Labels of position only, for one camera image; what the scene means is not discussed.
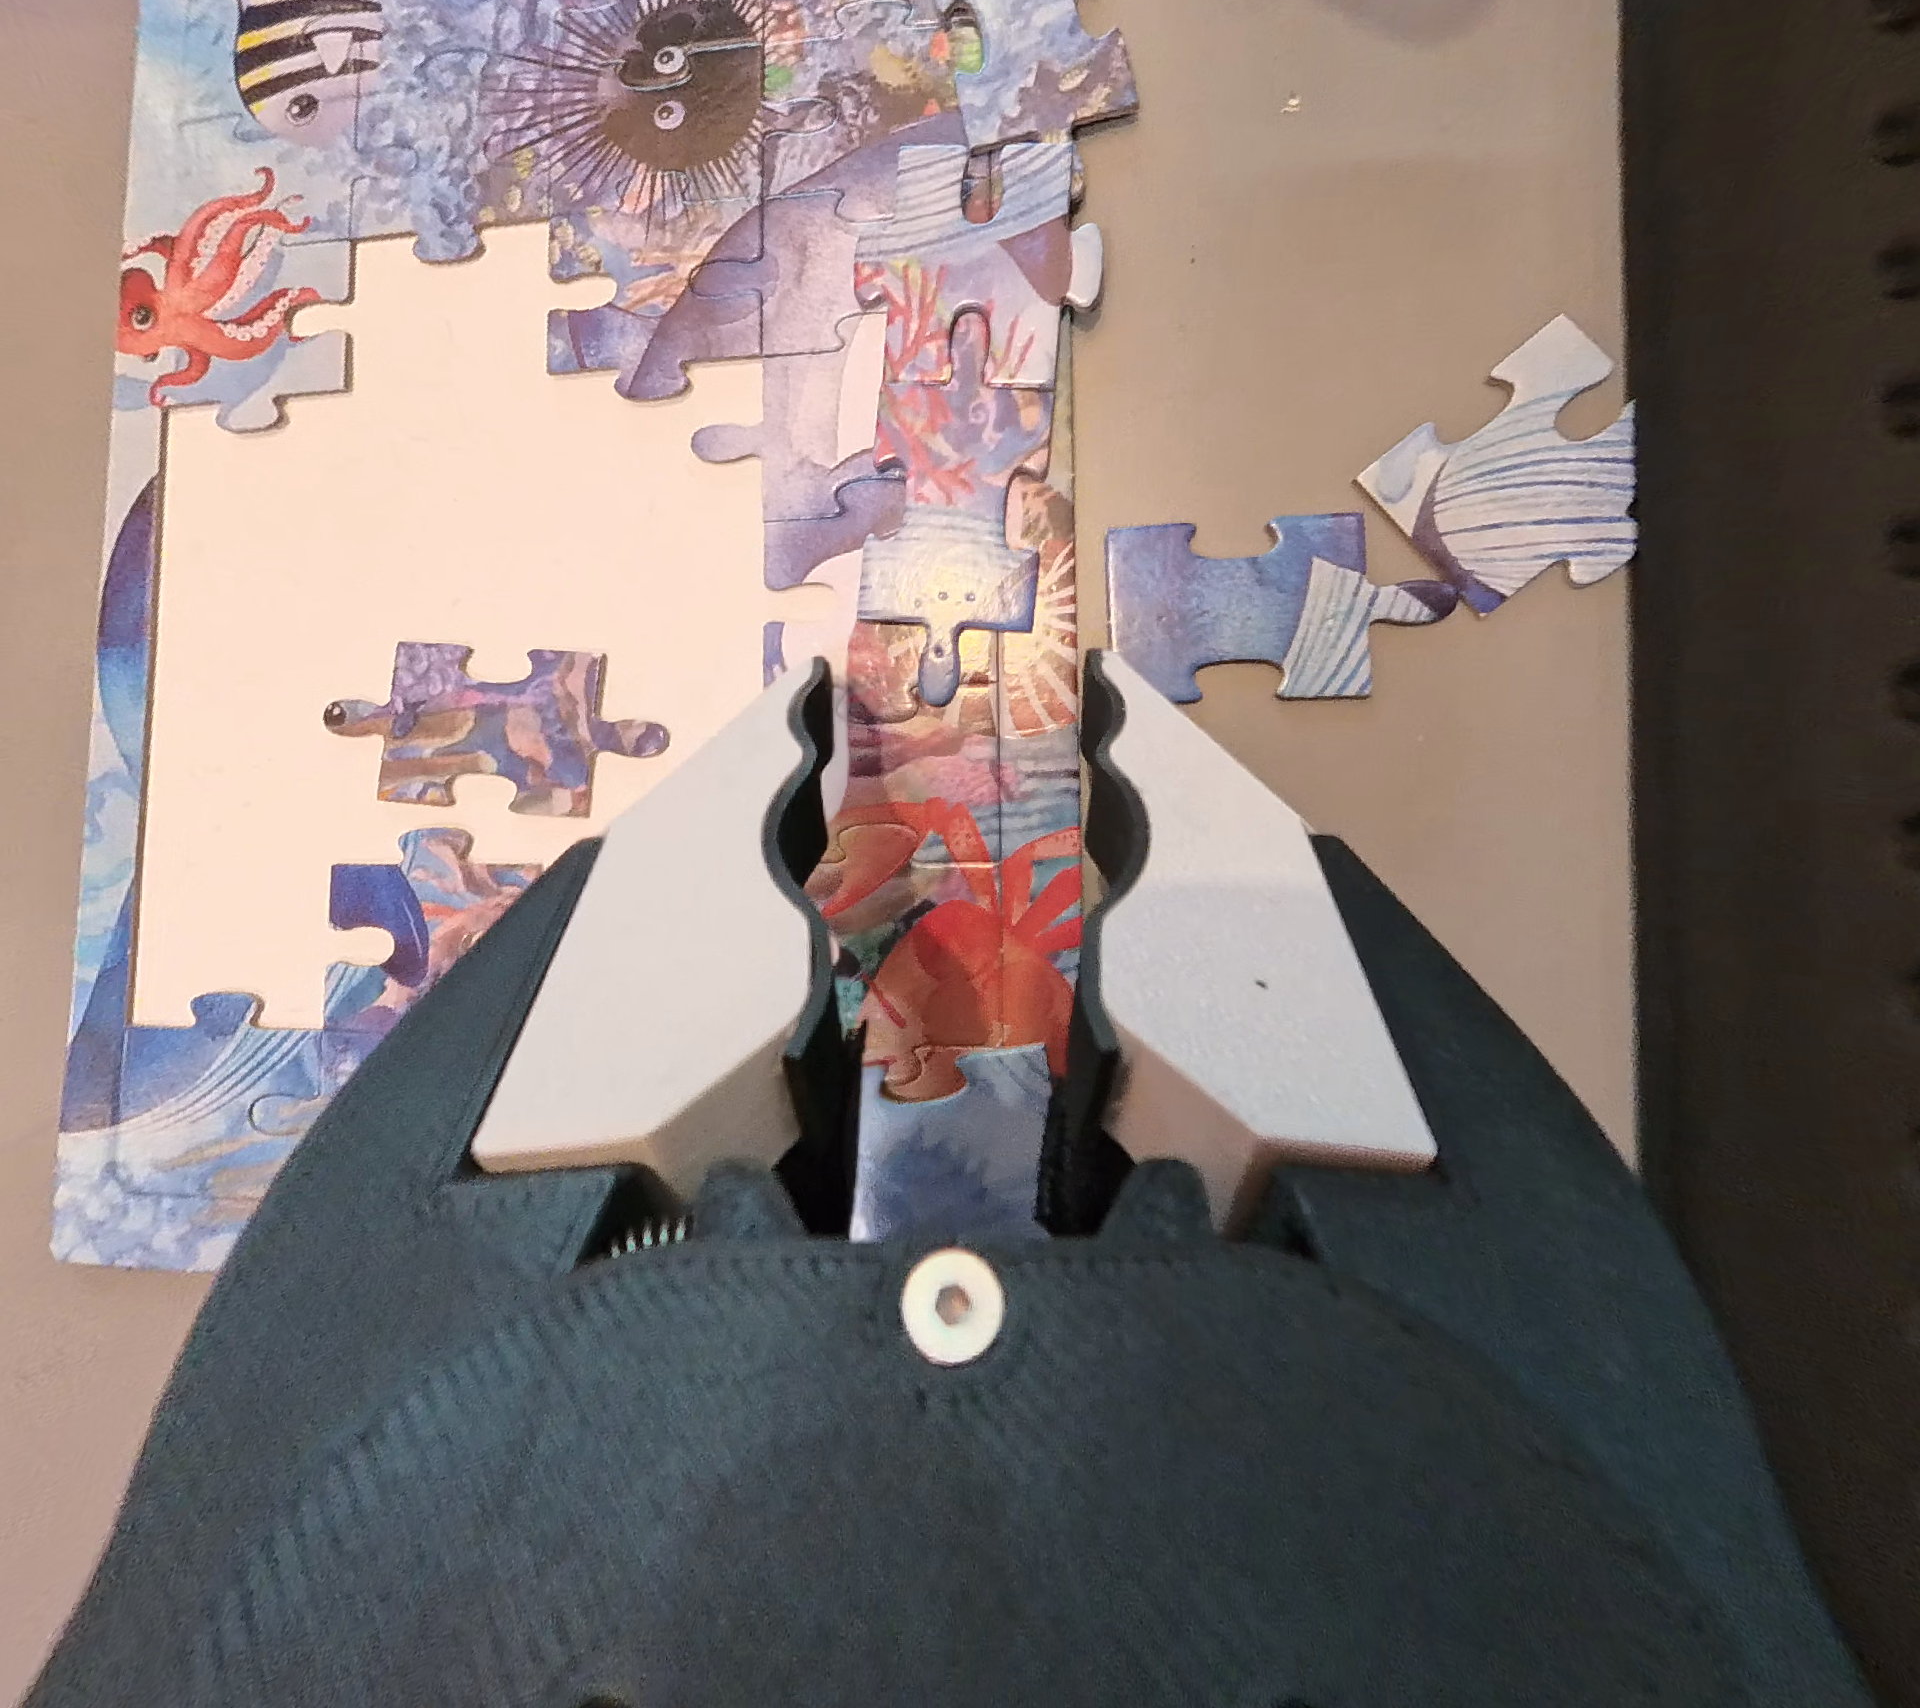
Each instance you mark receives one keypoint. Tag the pale blue striped puzzle piece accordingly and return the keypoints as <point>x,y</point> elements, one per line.
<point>1037,192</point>

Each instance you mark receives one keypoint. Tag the purple coral puzzle piece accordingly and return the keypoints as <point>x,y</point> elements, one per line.
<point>465,728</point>
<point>407,911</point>

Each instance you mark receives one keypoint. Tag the light blue puzzle piece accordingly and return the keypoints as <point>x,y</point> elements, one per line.
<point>1037,14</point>

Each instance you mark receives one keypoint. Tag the white blue striped puzzle piece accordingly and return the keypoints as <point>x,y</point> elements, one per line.
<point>1515,479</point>

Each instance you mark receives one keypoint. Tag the sea animal jigsaw puzzle tray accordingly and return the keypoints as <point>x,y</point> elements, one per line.
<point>449,466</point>

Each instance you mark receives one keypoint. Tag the blue puzzle piece striped end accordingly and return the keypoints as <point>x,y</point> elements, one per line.
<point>1231,607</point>

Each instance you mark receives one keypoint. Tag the pale blue white puzzle piece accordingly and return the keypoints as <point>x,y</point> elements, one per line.
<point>960,1153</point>

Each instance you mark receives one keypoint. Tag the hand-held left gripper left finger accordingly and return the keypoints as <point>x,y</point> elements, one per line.
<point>647,989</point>

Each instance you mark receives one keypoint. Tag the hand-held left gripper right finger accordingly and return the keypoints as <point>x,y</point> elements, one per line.
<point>1259,989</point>

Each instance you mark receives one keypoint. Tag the black perforated chair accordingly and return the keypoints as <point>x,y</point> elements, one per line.
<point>1768,538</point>

